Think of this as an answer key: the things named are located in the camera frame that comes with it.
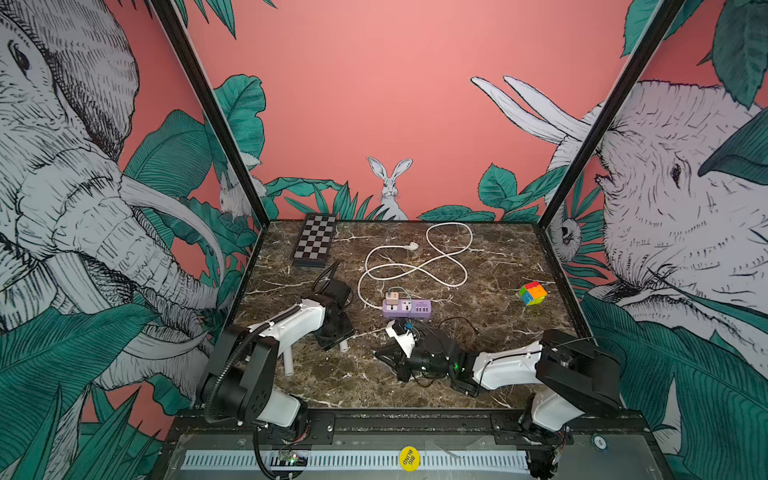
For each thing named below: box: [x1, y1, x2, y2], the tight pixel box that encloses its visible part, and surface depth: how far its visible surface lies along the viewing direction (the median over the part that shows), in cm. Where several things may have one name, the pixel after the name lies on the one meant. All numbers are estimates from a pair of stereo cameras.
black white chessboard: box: [292, 213, 337, 268], surface depth 113 cm
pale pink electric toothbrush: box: [283, 346, 294, 377], surface depth 85 cm
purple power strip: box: [382, 299, 433, 319], surface depth 95 cm
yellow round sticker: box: [399, 445, 421, 473], surface depth 71 cm
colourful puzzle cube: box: [519, 281, 548, 306], surface depth 97 cm
